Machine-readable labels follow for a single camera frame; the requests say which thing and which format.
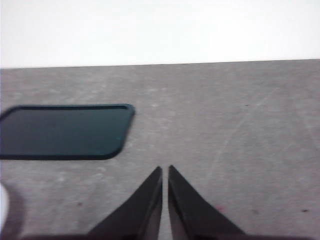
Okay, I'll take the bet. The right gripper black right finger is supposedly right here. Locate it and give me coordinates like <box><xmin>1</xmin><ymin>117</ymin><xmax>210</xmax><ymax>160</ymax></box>
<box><xmin>167</xmin><ymin>164</ymin><xmax>251</xmax><ymax>240</ymax></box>

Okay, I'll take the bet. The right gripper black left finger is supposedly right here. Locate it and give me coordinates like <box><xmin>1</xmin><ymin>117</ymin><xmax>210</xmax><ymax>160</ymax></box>
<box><xmin>84</xmin><ymin>166</ymin><xmax>163</xmax><ymax>240</ymax></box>

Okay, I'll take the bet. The dark rectangular tray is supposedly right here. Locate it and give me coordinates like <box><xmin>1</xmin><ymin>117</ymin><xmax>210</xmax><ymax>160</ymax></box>
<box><xmin>0</xmin><ymin>103</ymin><xmax>136</xmax><ymax>161</ymax></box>

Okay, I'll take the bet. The pale grey round plate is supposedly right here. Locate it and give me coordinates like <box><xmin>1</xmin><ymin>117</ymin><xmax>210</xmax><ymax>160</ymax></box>
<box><xmin>0</xmin><ymin>185</ymin><xmax>9</xmax><ymax>223</ymax></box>

